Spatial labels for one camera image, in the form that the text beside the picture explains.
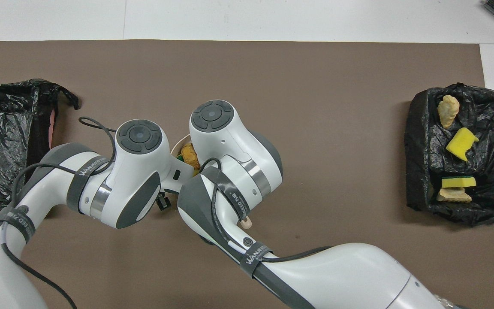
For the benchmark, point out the beige hand brush black bristles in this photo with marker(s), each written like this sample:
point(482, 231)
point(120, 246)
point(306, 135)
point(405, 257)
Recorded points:
point(246, 222)

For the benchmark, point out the brown paper table mat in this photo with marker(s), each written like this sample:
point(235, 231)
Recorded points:
point(315, 86)

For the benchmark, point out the green and yellow sponge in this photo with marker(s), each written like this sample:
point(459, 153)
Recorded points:
point(180, 158)

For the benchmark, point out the pale flat bread piece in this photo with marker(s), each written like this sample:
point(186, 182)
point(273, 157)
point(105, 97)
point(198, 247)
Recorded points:
point(455, 195)

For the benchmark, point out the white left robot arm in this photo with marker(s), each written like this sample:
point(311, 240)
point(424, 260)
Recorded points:
point(140, 171)

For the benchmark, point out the striped croissant bread piece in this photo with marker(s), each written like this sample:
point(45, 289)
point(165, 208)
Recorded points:
point(448, 109)

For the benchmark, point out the small yellow sponge piece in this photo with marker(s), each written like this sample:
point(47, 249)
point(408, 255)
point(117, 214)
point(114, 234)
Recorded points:
point(459, 182)

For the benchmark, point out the large yellow sponge piece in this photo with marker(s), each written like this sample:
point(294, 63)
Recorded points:
point(461, 143)

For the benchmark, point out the beige plastic dustpan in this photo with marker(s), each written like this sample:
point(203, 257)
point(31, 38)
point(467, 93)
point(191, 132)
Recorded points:
point(177, 146)

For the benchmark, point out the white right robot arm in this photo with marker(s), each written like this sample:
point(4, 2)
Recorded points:
point(230, 146)

